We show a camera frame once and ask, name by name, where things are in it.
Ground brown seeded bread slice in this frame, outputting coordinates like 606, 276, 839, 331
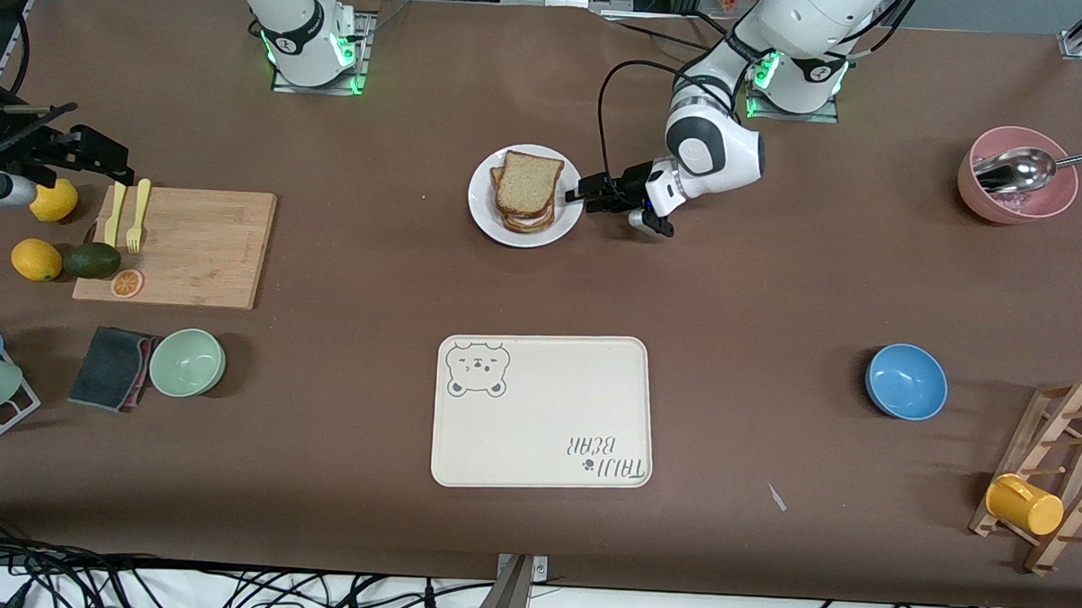
495, 150, 566, 218

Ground white round plate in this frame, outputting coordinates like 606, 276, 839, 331
467, 142, 588, 251

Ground yellow lemon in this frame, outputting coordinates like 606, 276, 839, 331
10, 237, 64, 282
29, 178, 79, 224

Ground yellow plastic knife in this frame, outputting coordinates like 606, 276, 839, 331
103, 173, 130, 249

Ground yellow plastic fork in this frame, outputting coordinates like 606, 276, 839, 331
125, 178, 152, 255

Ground dark green avocado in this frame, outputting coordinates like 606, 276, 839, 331
61, 241, 123, 282

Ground wooden cutting board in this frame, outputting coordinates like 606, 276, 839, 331
72, 185, 278, 312

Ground dark grey folded cloth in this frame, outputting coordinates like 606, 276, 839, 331
67, 325, 161, 415

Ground cream bear print tray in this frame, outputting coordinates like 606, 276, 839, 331
430, 330, 657, 495

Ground pale green bowl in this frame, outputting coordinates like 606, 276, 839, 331
148, 327, 228, 399

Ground blue bowl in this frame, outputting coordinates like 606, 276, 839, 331
863, 343, 950, 422

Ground shiny metal spoon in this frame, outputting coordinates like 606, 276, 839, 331
972, 144, 1082, 198

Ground pink bowl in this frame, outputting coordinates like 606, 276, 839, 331
956, 124, 1081, 228

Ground wooden peg rack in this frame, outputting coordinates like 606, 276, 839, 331
967, 376, 1082, 577

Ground yellow plastic cup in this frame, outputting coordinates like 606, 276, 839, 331
984, 472, 1066, 537

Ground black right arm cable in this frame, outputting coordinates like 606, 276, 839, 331
6, 11, 31, 98

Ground black cable on table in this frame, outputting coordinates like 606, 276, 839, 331
604, 9, 728, 58

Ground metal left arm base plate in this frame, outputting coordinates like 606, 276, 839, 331
744, 86, 842, 124

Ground white wire rack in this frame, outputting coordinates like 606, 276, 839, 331
0, 315, 45, 460

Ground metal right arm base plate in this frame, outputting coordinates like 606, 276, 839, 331
272, 6, 373, 96

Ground tangled black floor cables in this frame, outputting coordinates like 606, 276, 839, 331
0, 537, 497, 608

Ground metal table edge bracket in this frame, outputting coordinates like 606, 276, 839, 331
486, 552, 550, 608

